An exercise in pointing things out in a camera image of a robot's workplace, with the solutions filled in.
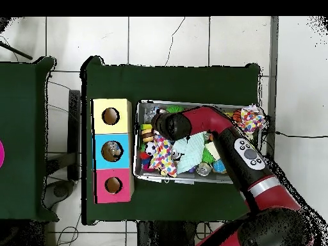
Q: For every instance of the colourful polka-dot cloth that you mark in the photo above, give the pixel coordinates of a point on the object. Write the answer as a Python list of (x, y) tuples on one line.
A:
[(163, 156)]

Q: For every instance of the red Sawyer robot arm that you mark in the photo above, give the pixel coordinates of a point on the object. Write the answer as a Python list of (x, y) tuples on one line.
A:
[(210, 120)]

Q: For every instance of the wooden box with three holes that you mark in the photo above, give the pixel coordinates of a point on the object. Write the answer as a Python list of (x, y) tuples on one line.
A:
[(124, 143)]

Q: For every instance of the shallow clear mesh bin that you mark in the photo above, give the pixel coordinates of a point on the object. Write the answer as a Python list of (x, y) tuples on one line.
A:
[(146, 177)]

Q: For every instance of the wooden burger toy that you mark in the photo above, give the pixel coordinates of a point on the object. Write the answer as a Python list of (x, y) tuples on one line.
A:
[(147, 134)]

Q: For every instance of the small soccer ball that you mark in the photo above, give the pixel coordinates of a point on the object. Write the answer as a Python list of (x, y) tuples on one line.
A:
[(149, 148)]

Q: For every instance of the mint green knit cloth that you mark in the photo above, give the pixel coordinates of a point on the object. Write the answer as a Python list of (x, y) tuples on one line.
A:
[(189, 152)]

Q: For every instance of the green spiky ball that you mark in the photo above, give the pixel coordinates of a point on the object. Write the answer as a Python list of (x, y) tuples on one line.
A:
[(207, 156)]

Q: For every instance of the cream cloth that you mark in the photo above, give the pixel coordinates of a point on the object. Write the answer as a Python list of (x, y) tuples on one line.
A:
[(212, 150)]

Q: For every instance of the dark green tablecloth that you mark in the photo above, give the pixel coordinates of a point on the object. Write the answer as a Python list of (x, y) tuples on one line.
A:
[(128, 82)]

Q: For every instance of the black floor stand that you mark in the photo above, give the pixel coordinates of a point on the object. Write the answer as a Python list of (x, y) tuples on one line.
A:
[(74, 133)]

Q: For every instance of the dark green side table cloth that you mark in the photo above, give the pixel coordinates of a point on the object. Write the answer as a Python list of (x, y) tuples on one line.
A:
[(31, 154)]

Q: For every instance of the black tripod leg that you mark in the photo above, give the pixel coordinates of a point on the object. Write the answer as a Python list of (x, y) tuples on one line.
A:
[(15, 51)]

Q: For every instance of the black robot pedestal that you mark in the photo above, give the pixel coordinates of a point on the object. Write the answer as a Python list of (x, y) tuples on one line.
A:
[(169, 236)]

